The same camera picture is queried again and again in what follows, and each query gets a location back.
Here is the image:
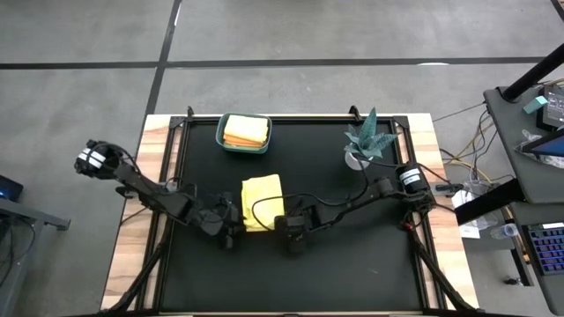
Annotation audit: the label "black device with blue light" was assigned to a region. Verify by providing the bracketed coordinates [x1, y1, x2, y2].
[0, 174, 24, 203]

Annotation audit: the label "keyboard with blue keys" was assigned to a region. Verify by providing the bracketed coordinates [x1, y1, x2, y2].
[526, 223, 564, 276]

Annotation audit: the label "grey metal stand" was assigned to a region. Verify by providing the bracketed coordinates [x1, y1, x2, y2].
[0, 197, 71, 317]

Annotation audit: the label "green snake plant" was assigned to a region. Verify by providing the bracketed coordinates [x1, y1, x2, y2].
[343, 107, 400, 160]

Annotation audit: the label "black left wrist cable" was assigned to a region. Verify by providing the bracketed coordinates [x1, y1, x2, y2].
[163, 174, 199, 200]

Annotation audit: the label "clear plastic bottle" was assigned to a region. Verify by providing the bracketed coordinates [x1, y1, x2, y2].
[491, 223, 521, 241]

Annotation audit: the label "black aluminium rig frame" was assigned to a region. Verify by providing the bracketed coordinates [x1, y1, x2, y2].
[100, 105, 481, 317]

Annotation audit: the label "dark tablet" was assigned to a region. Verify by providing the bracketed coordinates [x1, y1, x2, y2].
[522, 127, 564, 158]

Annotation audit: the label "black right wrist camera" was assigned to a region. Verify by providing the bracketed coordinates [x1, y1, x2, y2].
[273, 214, 308, 239]

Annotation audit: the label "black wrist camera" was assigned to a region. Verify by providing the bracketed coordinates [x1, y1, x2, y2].
[197, 203, 226, 237]
[273, 214, 308, 239]

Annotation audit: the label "black pole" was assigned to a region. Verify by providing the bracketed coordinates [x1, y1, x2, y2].
[501, 41, 564, 102]

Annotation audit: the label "grey side desk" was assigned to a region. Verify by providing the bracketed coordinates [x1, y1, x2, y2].
[482, 83, 564, 204]

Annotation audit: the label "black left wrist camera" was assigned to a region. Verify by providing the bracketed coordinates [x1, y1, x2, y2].
[197, 203, 226, 237]

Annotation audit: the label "small teal box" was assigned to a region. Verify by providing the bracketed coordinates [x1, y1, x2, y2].
[523, 95, 549, 115]

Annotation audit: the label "yellow microfiber towel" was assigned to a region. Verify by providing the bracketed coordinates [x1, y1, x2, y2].
[241, 173, 286, 233]
[223, 114, 271, 144]

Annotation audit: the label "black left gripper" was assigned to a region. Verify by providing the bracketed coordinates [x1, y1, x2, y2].
[214, 191, 247, 250]

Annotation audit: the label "teal plastic bin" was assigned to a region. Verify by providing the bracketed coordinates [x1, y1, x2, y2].
[214, 112, 273, 156]

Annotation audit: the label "white papers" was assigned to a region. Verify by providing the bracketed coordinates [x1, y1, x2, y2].
[451, 188, 484, 240]

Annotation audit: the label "dark orange microfiber towel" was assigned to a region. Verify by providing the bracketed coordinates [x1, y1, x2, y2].
[222, 133, 266, 150]

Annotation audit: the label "black box device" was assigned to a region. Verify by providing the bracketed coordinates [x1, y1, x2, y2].
[537, 83, 564, 133]

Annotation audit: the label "white plant pot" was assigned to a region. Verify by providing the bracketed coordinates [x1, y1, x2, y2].
[344, 151, 374, 172]

